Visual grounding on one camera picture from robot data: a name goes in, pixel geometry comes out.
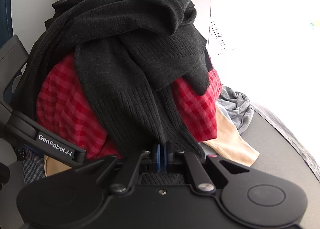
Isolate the beige garment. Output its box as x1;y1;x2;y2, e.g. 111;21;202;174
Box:
37;103;259;167

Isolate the black knit sweater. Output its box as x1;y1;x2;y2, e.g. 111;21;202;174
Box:
10;0;213;186

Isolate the red checkered garment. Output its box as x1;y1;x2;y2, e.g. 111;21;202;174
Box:
36;54;222;160

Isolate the grey garment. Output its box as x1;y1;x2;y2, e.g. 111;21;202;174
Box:
217;86;254;134

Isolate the white printed curtain sheet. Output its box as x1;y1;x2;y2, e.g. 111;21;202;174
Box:
208;0;320;170

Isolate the black white plaid garment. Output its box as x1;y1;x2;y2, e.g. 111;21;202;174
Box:
22;148;46;185

